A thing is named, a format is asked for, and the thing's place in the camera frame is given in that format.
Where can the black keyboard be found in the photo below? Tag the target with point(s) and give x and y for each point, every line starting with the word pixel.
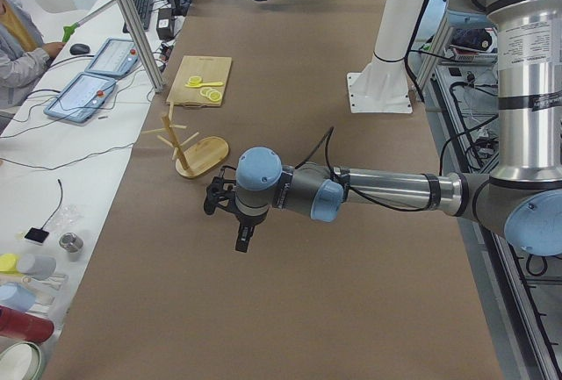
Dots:
pixel 144 10

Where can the red bottle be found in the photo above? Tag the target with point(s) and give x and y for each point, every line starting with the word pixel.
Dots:
pixel 22 326

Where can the aluminium frame post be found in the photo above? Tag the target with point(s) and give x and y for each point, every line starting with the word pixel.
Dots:
pixel 133 22

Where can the light blue cup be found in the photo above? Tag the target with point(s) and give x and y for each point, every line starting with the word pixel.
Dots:
pixel 17 297

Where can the green handled tool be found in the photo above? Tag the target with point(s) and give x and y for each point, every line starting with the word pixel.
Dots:
pixel 69 30

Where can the black power adapter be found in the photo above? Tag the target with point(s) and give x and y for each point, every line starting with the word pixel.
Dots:
pixel 165 27

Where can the yellow plastic knife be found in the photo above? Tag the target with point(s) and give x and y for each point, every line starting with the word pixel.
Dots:
pixel 203 84

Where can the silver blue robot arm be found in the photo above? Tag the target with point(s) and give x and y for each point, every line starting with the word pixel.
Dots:
pixel 520 200

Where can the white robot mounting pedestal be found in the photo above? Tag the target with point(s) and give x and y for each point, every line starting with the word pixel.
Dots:
pixel 382 85

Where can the lemon slice end of row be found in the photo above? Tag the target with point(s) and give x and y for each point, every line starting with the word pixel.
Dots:
pixel 218 100

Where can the white green rim bowl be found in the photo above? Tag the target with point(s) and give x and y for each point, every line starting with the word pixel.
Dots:
pixel 21 361

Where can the grey cup lying down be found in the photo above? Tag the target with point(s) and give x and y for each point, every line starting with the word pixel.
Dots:
pixel 39 267

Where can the black computer mouse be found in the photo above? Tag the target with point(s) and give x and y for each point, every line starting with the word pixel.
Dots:
pixel 79 49

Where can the wooden cup storage rack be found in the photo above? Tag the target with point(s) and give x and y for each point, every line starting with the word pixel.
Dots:
pixel 192 157

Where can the seated person grey jacket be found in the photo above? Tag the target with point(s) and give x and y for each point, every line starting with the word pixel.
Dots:
pixel 25 56

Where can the small black square device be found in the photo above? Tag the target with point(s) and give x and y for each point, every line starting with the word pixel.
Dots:
pixel 36 235

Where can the blue teach pendant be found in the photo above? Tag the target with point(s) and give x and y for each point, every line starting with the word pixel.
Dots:
pixel 81 98
pixel 115 58

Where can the lemon slice front of pair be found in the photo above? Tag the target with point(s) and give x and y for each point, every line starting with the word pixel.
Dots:
pixel 195 80

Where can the bamboo cutting board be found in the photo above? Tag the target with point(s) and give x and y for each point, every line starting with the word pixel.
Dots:
pixel 210 68

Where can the lemon slice middle of row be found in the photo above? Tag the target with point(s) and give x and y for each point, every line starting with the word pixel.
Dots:
pixel 212 94

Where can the crumpled clear plastic bag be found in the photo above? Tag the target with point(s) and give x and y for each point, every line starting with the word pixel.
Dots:
pixel 64 219

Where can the far blue teach pendant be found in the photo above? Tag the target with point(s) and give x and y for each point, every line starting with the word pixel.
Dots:
pixel 115 58

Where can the near blue teach pendant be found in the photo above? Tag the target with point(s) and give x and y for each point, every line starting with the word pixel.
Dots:
pixel 81 98

